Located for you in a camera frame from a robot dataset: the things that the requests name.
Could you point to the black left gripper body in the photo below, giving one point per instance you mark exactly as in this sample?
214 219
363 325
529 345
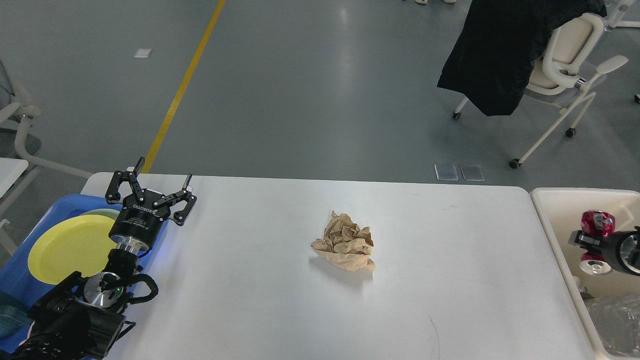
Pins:
139 224

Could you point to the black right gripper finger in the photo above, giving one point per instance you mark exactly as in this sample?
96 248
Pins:
591 243

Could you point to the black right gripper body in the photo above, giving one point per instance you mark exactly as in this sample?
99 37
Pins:
621 251

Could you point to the crushed red can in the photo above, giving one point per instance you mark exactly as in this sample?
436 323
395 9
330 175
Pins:
602 224

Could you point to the yellow plastic plate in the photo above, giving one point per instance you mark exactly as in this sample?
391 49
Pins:
80 243

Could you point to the clear plastic wrap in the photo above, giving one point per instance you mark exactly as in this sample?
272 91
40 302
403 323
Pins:
617 322

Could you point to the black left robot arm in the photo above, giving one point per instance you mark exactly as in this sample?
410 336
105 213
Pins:
83 316

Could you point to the cream plastic bin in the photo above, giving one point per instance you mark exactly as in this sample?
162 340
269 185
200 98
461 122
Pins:
560 211

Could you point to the white side table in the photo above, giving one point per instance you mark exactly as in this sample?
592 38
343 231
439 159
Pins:
15 175

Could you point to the blue plastic tray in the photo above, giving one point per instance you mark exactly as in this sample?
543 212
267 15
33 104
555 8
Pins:
16 279

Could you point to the clear floor plate right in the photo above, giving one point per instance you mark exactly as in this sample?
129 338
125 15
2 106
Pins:
472 172

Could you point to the clear floor plate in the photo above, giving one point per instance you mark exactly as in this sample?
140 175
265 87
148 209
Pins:
446 172
472 172

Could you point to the clear floor plate left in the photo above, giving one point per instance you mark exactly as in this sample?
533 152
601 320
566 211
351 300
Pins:
446 172

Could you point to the white office chair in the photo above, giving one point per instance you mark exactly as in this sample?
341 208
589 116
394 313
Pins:
563 78

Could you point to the crumpled brown paper ball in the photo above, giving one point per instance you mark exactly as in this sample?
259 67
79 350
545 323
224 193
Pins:
345 245

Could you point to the black jacket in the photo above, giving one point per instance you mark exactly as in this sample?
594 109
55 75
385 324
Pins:
494 55

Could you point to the white chair base far right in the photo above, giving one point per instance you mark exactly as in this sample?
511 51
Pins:
616 10

